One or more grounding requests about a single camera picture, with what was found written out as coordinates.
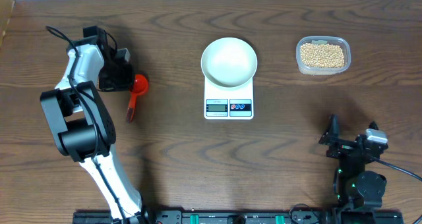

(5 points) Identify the red measuring scoop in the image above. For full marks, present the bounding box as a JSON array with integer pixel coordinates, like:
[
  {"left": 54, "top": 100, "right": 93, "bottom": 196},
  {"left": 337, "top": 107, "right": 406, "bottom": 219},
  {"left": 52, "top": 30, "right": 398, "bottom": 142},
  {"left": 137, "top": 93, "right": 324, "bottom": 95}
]
[{"left": 126, "top": 74, "right": 149, "bottom": 123}]

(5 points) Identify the cream white bowl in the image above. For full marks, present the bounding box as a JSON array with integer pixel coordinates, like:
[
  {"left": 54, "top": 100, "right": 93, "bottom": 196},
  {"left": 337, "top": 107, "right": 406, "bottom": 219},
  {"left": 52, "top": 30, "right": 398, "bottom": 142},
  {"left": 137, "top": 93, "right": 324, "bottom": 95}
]
[{"left": 200, "top": 37, "right": 258, "bottom": 88}]

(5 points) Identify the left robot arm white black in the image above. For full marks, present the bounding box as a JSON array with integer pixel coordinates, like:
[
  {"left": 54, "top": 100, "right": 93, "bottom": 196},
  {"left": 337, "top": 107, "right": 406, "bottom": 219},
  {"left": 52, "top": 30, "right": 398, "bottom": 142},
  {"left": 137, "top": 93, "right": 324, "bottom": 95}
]
[{"left": 40, "top": 26, "right": 148, "bottom": 223}]

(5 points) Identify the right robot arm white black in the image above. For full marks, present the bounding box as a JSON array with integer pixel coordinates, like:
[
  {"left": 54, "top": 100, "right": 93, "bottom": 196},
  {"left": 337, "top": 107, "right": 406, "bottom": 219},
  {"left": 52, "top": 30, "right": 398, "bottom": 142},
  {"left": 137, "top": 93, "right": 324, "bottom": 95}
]
[{"left": 318, "top": 115, "right": 388, "bottom": 210}]

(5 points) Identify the white digital kitchen scale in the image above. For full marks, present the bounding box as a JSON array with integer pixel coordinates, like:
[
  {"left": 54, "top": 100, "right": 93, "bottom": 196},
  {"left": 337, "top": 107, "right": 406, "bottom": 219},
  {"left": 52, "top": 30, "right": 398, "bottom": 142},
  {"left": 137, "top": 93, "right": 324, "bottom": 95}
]
[{"left": 204, "top": 78, "right": 254, "bottom": 120}]

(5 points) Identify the pile of soybeans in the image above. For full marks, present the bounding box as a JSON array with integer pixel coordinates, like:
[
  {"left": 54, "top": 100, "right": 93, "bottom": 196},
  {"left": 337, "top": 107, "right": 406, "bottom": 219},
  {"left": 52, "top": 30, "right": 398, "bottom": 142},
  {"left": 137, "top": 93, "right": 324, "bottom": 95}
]
[{"left": 299, "top": 43, "right": 345, "bottom": 68}]

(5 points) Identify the clear plastic container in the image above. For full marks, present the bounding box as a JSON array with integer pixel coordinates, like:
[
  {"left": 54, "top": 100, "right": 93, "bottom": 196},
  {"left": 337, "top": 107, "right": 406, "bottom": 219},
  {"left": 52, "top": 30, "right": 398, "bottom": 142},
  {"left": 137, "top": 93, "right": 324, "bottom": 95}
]
[{"left": 296, "top": 36, "right": 351, "bottom": 76}]

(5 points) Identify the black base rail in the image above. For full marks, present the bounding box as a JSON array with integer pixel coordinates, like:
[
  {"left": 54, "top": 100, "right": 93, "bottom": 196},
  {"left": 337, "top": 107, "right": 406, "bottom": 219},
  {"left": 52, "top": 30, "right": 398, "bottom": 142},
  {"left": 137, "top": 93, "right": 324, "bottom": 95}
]
[{"left": 71, "top": 210, "right": 404, "bottom": 224}]

